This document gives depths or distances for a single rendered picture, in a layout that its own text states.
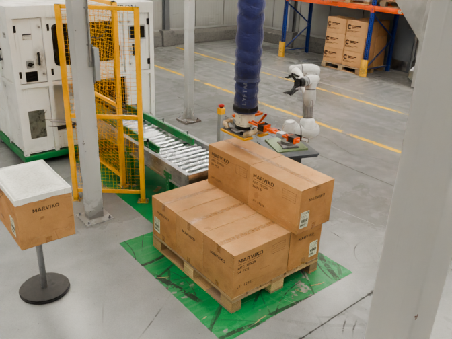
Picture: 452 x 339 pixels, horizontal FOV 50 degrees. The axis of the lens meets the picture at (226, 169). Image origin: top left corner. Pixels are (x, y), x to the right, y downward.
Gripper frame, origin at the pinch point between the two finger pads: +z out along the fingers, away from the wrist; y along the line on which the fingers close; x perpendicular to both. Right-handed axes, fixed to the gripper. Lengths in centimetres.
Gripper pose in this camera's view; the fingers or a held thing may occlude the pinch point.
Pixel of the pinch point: (286, 85)
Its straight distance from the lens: 432.7
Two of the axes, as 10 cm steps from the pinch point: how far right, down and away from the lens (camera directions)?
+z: -7.6, 2.4, -6.0
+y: -0.4, 9.1, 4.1
